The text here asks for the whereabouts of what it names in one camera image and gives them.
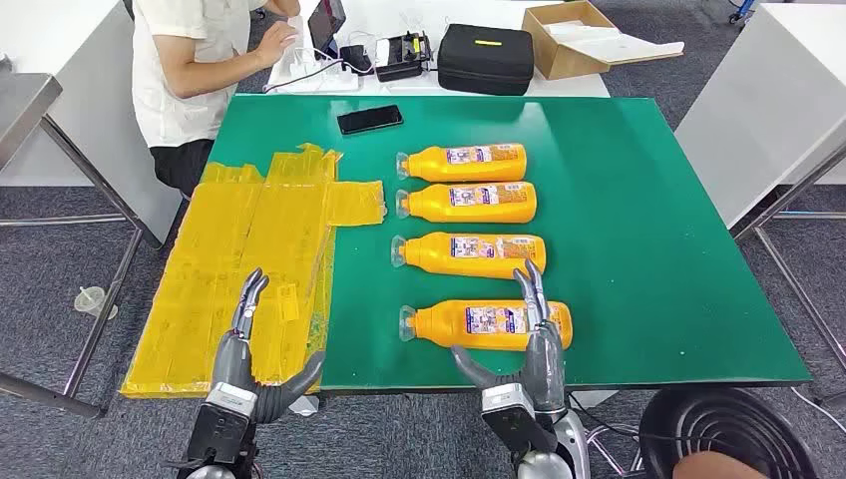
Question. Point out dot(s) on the person's right hand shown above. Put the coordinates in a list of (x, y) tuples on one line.
[(274, 41)]

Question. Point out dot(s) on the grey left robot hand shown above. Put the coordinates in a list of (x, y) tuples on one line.
[(231, 360)]

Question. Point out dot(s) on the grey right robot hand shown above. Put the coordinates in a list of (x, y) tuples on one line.
[(545, 363)]

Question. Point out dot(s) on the orange detergent bottle clear cap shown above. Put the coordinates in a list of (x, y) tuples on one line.
[(463, 263), (476, 168), (449, 327), (476, 210)]

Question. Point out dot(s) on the black smartphone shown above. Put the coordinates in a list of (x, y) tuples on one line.
[(370, 119)]

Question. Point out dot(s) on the person's right forearm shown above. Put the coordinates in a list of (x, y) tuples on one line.
[(218, 76)]

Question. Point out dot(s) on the person's left forearm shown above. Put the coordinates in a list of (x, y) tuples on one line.
[(284, 6)]

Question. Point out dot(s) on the black tablet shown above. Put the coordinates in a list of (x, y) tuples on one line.
[(325, 23)]

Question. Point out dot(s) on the white power strip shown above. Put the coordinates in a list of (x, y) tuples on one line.
[(330, 82)]

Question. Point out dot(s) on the black power adapter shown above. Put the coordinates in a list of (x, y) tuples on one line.
[(357, 58)]

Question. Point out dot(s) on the yellow taped cardboard mat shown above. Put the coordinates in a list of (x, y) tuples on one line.
[(198, 264)]

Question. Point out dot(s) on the person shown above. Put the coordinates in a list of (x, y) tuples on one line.
[(178, 99)]

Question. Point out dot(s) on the black label printer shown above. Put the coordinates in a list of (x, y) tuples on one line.
[(403, 63)]

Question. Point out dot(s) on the clear plastic cup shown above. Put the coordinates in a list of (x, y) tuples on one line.
[(91, 303)]

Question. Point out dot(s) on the black round stool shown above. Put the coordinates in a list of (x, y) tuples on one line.
[(727, 423)]

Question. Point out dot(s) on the white desk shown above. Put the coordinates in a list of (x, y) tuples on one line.
[(79, 99)]

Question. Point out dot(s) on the black zip case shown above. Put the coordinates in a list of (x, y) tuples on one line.
[(486, 66)]

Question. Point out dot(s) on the stainless steel table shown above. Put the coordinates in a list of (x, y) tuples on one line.
[(20, 106)]

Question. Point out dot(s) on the brown cardboard box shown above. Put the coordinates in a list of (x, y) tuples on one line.
[(562, 63)]

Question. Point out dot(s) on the white paper sheet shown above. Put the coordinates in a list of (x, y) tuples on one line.
[(628, 47)]

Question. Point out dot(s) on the white side table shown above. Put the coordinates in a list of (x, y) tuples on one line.
[(760, 112)]

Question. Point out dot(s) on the white table bracket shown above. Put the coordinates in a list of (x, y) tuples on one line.
[(595, 398), (304, 405)]

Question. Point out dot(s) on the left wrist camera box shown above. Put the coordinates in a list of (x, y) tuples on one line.
[(221, 423)]

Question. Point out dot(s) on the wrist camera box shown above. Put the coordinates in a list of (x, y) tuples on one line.
[(515, 420), (221, 423)]

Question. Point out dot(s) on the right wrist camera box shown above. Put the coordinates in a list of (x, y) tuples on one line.
[(515, 420)]

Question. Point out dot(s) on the steel table leg frame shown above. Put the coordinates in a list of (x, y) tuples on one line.
[(791, 193)]

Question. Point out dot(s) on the blue cart frame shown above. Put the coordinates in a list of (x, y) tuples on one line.
[(741, 10)]

